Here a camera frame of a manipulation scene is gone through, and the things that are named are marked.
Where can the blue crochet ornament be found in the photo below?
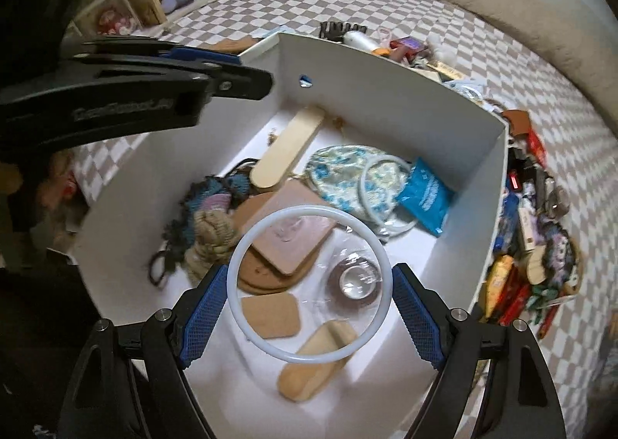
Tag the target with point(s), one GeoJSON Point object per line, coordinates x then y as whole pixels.
{"type": "Point", "coordinates": [212, 188]}

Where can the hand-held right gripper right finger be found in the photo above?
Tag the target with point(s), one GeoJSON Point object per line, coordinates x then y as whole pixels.
{"type": "Point", "coordinates": [417, 318]}

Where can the orange snack packet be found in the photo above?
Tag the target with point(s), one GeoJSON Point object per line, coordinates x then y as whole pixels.
{"type": "Point", "coordinates": [499, 279]}

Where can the clear display box pink doll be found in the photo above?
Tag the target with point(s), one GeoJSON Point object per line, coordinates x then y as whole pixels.
{"type": "Point", "coordinates": [113, 16]}

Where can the oval wooden piece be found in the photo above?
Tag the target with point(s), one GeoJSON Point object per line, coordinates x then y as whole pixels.
{"type": "Point", "coordinates": [309, 381]}

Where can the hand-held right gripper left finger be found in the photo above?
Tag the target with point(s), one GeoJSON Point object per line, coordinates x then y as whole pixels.
{"type": "Point", "coordinates": [205, 318]}

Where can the small red box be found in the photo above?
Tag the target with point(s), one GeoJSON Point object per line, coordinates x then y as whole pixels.
{"type": "Point", "coordinates": [408, 46]}

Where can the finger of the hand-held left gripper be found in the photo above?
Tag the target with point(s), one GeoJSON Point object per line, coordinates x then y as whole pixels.
{"type": "Point", "coordinates": [203, 54]}
{"type": "Point", "coordinates": [241, 81]}

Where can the blue foil packet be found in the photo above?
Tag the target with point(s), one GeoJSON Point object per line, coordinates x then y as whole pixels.
{"type": "Point", "coordinates": [425, 197]}

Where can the white cardboard box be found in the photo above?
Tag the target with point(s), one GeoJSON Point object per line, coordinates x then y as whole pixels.
{"type": "Point", "coordinates": [386, 96]}

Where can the red packet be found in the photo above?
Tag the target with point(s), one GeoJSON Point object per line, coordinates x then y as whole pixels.
{"type": "Point", "coordinates": [536, 147]}

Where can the purple crochet hoop ornament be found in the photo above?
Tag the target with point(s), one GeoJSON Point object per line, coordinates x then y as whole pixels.
{"type": "Point", "coordinates": [560, 250]}

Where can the clear bag with metal cup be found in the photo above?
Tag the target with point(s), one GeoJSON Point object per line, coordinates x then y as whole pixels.
{"type": "Point", "coordinates": [355, 279]}

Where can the round wooden lid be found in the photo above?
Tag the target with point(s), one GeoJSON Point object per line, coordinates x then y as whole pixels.
{"type": "Point", "coordinates": [236, 45]}

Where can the wooden paddle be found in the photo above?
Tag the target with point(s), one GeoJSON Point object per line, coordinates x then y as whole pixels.
{"type": "Point", "coordinates": [289, 144]}

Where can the round cork coaster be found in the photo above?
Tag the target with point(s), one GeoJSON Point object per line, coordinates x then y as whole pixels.
{"type": "Point", "coordinates": [251, 274]}

